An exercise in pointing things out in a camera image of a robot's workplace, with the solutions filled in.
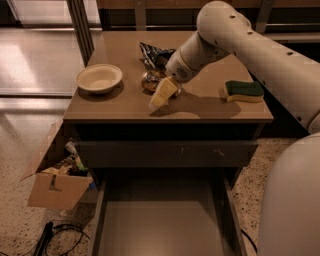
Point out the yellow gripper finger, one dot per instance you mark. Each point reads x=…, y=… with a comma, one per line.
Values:
x=166, y=88

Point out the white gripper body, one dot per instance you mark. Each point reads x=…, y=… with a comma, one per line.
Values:
x=175, y=69

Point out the crushed orange soda can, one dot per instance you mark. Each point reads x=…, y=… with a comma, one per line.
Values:
x=151, y=79

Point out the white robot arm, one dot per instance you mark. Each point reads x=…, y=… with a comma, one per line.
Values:
x=290, y=213

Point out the grey drawer cabinet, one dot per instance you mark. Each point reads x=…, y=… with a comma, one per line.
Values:
x=199, y=113

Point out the grey top drawer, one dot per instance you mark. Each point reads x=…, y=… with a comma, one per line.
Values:
x=166, y=154

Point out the open grey middle drawer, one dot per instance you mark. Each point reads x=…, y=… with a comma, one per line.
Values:
x=166, y=217

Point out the blue crumpled chip bag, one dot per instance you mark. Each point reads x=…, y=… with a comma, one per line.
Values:
x=155, y=57

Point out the green yellow sponge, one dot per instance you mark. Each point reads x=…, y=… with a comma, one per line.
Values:
x=251, y=92

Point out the white paper bowl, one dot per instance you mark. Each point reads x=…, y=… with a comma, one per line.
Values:
x=99, y=78

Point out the cardboard box with trash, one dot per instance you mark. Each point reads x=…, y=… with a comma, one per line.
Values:
x=50, y=189

